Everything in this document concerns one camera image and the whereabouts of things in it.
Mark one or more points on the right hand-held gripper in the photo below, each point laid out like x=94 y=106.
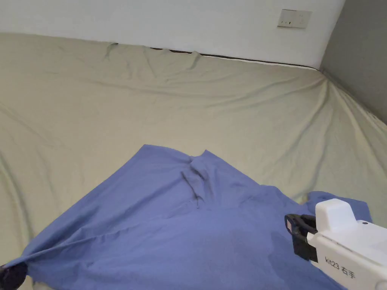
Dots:
x=341 y=241

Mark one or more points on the blue shirt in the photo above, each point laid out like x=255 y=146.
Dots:
x=169 y=229

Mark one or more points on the white wall socket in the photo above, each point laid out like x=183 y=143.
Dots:
x=294 y=18

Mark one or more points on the bed with beige sheet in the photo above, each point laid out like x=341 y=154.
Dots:
x=151 y=105

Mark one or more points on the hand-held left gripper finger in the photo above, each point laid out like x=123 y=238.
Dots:
x=10 y=276

